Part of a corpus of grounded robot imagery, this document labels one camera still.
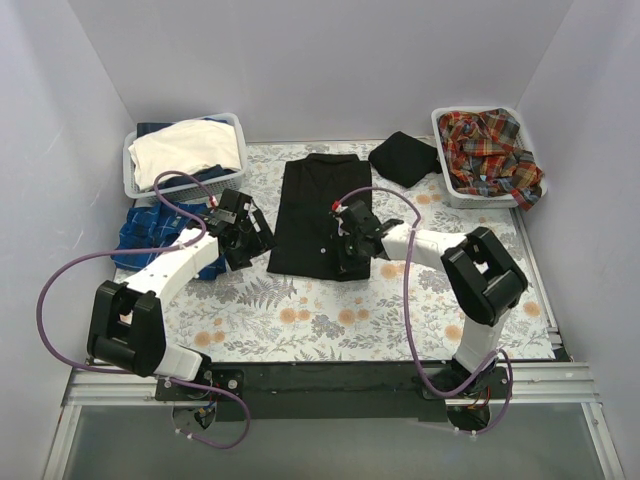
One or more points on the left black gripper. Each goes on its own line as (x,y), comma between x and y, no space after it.
(252,237)

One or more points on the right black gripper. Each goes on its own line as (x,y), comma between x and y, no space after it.
(347,248)

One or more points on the black long sleeve shirt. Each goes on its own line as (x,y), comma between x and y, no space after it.
(304,227)

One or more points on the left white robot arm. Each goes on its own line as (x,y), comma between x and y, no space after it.
(127,327)

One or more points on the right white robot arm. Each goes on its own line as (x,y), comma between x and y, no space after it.
(486,281)

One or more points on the blue plaid shirt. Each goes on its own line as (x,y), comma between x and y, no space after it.
(147,227)

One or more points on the folded black shirt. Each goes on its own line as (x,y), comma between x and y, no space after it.
(404,160)

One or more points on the cream white folded shirt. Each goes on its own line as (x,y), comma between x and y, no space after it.
(182,145)

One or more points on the right white plastic basket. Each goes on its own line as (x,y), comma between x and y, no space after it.
(440,125)

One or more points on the red plaid shirt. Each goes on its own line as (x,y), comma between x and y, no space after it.
(492,155)

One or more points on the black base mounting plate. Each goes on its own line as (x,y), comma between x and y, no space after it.
(328,390)

